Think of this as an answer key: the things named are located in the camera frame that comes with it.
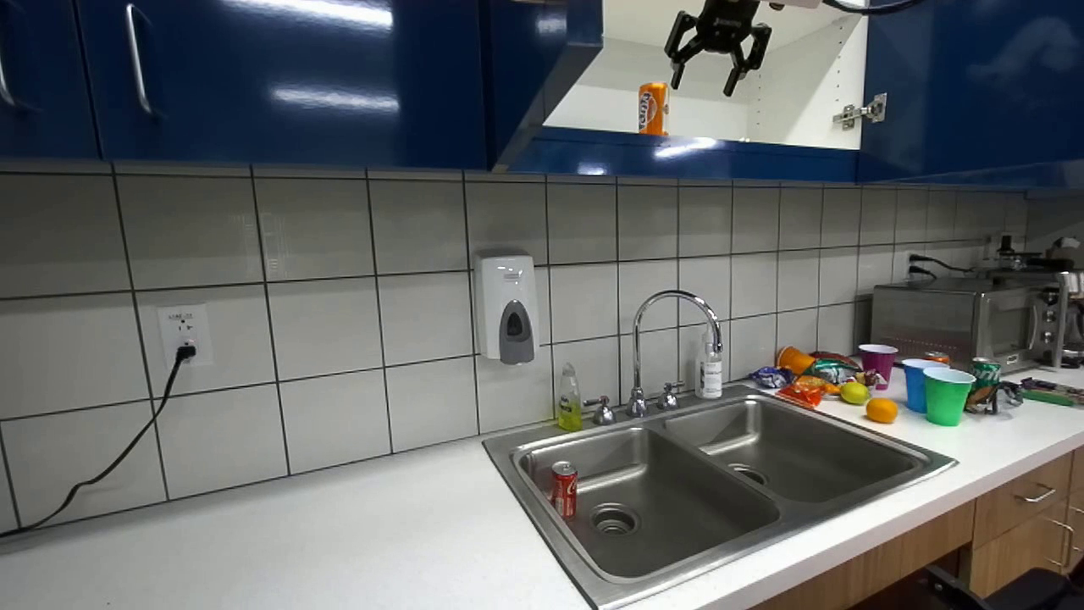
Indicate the chrome gooseneck faucet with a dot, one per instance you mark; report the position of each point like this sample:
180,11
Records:
680,301

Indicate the black chair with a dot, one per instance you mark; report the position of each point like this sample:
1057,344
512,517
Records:
1018,591

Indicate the silver colourful snack wrapper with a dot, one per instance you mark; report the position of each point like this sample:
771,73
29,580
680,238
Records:
991,389

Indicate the wooden base cabinet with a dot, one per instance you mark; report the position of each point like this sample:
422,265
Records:
1018,545

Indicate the blue snack bag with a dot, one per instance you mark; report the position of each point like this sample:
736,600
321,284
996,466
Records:
771,377

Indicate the purple plastic cup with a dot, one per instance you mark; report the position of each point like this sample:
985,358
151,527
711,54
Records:
878,363

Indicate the orange Fanta can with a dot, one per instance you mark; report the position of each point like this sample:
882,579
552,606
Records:
652,110

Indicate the clear pump soap bottle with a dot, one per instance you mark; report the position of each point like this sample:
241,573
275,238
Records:
711,374

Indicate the orange toy squash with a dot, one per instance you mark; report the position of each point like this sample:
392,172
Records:
795,361

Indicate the green apple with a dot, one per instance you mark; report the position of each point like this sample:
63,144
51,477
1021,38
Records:
855,395

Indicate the blue plastic cup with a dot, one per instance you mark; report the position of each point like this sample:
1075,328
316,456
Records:
917,389

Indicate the open white-lined wall cabinet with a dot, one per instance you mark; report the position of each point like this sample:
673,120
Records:
790,79

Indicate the green snack bag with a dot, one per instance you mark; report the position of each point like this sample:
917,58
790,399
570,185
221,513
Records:
838,368

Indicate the green dish soap bottle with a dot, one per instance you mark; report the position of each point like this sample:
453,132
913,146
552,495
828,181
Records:
570,408

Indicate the white wall soap dispenser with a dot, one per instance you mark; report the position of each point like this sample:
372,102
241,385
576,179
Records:
505,307

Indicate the blue glossy cabinet door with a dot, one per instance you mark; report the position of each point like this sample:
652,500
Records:
46,79
542,57
985,79
294,79

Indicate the silver coffee machine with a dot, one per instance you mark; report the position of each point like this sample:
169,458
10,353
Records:
1064,307

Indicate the red-orange chip bag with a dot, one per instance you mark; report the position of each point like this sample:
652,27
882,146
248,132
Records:
808,395

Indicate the white wall power outlet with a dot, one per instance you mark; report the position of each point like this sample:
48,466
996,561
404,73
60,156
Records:
186,334

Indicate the red soda can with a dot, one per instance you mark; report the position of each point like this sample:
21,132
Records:
564,492

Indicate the green plastic cup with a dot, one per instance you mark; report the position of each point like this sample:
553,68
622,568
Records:
948,399

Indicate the orange fruit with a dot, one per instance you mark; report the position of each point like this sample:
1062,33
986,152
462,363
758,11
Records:
882,411

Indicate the stainless steel toaster oven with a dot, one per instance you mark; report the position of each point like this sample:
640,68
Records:
951,325

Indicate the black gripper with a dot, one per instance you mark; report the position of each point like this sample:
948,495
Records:
730,15

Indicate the stainless steel double sink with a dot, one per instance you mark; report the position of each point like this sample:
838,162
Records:
701,486

